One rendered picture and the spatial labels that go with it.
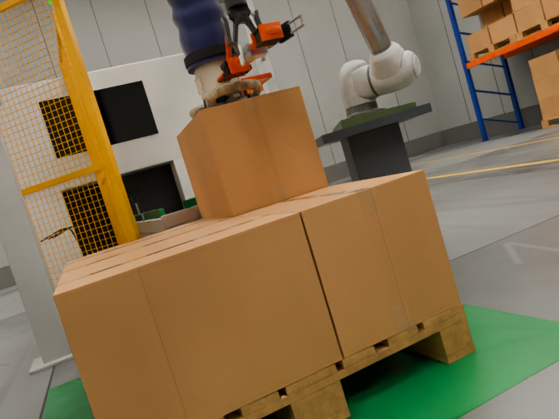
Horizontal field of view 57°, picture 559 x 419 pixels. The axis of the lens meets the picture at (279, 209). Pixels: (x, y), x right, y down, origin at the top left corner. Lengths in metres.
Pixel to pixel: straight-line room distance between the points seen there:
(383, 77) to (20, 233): 2.07
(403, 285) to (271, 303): 0.38
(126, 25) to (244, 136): 10.30
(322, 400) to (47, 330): 2.07
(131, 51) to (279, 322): 10.87
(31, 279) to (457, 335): 2.30
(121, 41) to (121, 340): 10.95
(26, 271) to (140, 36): 9.35
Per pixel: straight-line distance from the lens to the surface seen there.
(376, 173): 2.47
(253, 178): 1.90
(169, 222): 2.48
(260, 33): 1.66
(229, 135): 1.90
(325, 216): 1.33
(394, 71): 2.45
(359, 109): 2.52
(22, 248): 3.14
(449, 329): 1.56
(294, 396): 1.36
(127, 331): 1.22
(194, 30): 2.22
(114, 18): 12.14
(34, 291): 3.15
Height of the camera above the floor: 0.66
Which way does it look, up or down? 4 degrees down
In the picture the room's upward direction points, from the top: 17 degrees counter-clockwise
